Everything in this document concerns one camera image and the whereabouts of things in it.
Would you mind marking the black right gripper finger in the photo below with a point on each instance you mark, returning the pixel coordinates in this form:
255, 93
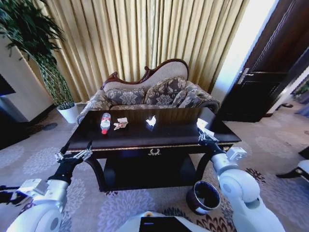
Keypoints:
212, 137
200, 135

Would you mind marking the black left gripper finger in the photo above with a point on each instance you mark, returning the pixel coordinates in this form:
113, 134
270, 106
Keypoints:
84, 154
60, 155

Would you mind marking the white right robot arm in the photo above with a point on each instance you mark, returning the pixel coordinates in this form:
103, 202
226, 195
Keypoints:
241, 188

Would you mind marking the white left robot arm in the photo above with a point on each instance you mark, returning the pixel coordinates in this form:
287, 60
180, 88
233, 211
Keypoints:
46, 212

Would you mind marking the dark round trash bin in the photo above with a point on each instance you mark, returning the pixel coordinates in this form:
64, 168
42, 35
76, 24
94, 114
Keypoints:
204, 197

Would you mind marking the crumpled white paper sheet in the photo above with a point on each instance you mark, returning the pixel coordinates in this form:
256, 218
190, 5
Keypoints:
202, 123

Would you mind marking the clear plastic bottle red cap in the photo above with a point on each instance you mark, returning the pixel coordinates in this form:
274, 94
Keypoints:
105, 122

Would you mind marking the white plant pot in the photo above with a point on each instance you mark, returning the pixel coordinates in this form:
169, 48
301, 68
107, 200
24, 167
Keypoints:
68, 113

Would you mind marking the dark wooden coffee table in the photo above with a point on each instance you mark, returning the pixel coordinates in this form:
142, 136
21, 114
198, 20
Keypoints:
154, 135

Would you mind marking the crumpled red white paper box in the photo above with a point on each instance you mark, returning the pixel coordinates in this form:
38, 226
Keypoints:
120, 124

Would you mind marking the crumpled white paper ball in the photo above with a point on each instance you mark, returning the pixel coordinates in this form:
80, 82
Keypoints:
151, 121

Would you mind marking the floral cushion gold fringe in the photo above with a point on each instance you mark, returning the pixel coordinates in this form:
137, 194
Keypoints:
166, 93
125, 96

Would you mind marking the floral upholstered wooden sofa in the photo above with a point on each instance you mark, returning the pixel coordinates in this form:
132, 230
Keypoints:
154, 94

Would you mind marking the dark slippers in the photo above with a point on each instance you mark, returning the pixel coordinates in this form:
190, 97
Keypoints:
287, 105

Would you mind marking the white dark-legged chair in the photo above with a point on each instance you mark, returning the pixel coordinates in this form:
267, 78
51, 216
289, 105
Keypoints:
297, 166

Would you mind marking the white robot front shell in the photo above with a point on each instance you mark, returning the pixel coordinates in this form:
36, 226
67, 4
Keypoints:
157, 221

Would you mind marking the dark wooden door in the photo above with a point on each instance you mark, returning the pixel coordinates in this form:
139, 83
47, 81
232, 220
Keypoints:
263, 60

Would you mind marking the gold pleated curtain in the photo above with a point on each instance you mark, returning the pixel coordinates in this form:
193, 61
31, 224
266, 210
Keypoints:
144, 41

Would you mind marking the green leafy potted plant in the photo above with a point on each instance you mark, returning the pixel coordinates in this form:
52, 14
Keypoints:
33, 43

